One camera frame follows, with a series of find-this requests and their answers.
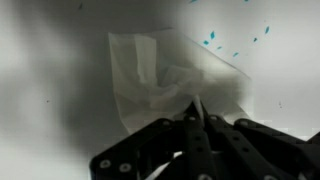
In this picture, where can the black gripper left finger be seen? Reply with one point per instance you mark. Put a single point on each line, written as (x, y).
(138, 155)

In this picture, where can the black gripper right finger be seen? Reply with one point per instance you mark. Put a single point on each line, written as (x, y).
(257, 152)

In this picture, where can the white tissue wipe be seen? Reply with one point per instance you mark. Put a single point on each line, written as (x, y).
(159, 74)

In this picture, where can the black framed white board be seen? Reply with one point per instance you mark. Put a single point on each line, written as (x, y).
(57, 105)

